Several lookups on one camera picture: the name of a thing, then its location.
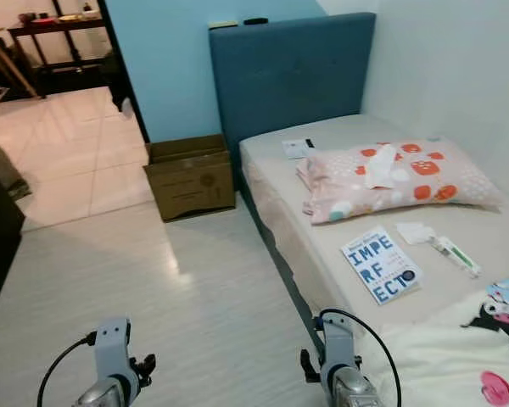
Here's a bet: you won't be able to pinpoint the long white green carton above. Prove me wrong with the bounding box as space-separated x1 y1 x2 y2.
431 236 483 279

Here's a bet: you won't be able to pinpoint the white tissue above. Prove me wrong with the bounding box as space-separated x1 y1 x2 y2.
363 144 400 190
396 221 435 246

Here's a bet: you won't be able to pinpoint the white printed paper leaflet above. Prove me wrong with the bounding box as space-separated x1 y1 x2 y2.
282 137 315 160

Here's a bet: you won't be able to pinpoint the cream cartoon print blanket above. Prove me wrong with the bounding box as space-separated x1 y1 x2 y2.
361 278 509 407

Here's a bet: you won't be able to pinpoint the beige sheeted mattress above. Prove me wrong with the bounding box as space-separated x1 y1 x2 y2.
239 114 509 340

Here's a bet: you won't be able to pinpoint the flat white tissue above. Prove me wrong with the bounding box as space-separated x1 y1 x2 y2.
396 221 435 246

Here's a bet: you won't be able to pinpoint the brown cardboard box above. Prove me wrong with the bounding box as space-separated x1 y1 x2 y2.
144 134 237 223

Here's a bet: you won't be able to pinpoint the pink pillow orange patches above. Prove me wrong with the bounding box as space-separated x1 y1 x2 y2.
297 138 503 226

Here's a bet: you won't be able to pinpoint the olive grey upholstered seat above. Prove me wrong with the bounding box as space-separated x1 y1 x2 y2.
0 137 32 203

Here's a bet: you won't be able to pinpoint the leaning wooden stick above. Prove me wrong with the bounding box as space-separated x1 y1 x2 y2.
0 32 48 101

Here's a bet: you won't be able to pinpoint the dark wooden table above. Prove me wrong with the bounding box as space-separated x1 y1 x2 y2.
7 10 111 94

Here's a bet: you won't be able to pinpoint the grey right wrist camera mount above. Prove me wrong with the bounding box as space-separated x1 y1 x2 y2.
318 315 357 370

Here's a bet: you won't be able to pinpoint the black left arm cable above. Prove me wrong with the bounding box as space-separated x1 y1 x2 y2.
36 332 98 407

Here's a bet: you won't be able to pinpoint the black door frame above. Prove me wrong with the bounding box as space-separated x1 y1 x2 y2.
98 0 150 143

